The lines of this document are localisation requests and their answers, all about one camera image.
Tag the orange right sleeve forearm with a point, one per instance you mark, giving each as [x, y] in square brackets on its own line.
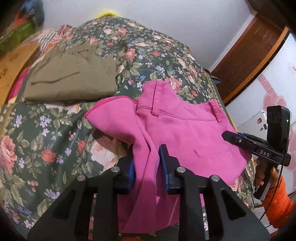
[280, 209]

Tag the white pink wardrobe door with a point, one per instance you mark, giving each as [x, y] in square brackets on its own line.
[271, 98]

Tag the olive green folded pants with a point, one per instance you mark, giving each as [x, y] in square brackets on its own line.
[77, 73]

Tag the brown wooden door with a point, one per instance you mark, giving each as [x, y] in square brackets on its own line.
[251, 52]

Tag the blue clothes pile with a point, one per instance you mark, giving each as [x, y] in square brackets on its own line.
[30, 10]

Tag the yellow fluffy pillow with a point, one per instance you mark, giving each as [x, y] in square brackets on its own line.
[108, 12]

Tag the striped patchwork cloth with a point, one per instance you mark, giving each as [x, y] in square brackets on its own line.
[48, 38]

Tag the pink pants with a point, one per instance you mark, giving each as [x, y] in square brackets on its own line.
[192, 133]

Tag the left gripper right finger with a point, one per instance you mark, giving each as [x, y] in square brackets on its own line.
[209, 209]

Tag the wooden lap table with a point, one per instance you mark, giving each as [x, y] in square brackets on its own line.
[12, 65]

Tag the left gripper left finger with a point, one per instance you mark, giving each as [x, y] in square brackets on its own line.
[68, 218]

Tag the black camera box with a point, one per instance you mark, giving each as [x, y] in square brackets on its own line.
[278, 127]

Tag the floral bedspread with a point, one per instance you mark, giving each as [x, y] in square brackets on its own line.
[44, 146]

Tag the green storage box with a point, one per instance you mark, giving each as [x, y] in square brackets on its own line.
[14, 38]

